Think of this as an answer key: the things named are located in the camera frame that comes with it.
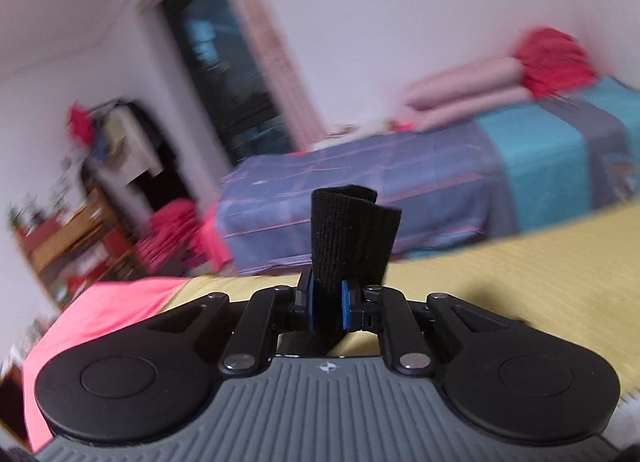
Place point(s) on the pink folded blanket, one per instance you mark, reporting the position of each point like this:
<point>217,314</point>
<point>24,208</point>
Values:
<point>475,109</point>
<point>465,79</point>

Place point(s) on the stack of red folded cloths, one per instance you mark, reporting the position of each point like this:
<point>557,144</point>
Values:
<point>552,61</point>

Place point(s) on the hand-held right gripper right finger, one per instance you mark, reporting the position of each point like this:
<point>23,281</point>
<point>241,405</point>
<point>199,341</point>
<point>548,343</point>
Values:
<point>400,327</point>

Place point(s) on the dark window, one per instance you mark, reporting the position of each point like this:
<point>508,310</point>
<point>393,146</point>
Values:
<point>225,66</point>

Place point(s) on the black pants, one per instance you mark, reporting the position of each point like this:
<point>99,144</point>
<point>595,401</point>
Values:
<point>350,237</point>

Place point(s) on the dark hanging clothes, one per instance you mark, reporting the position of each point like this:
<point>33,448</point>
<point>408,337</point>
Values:
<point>160,181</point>

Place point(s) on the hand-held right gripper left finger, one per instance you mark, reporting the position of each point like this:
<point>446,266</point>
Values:
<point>260,327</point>

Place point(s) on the pile of red cloths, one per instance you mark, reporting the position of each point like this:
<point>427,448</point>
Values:
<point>172,237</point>

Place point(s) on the white cloth behind quilt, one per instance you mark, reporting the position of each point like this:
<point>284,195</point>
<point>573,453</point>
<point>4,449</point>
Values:
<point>365,130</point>

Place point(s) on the blue plaid folded quilt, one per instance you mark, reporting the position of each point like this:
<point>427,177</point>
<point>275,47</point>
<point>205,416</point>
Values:
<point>400,176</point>

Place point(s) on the red hanging garment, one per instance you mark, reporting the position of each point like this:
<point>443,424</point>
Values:
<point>81,124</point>

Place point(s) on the wooden shelf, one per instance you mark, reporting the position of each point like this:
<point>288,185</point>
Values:
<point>75,247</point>

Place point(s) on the teal and grey folded quilt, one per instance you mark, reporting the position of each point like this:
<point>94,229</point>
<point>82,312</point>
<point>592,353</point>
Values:
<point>540,156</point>

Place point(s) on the pink curtain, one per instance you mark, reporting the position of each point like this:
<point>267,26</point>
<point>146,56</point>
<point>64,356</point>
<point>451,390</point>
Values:
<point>280,66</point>

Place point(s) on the beige hanging garment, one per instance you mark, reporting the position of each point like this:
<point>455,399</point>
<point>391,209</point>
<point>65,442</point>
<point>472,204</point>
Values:
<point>132,141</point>

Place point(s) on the yellow patterned cloth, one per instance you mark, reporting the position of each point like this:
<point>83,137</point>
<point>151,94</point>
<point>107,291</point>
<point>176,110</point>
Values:
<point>500,267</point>

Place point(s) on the red sheet under plaid quilt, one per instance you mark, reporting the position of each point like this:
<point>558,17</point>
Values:
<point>215,242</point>

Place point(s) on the pink bed sheet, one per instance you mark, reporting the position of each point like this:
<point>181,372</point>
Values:
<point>100,307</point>

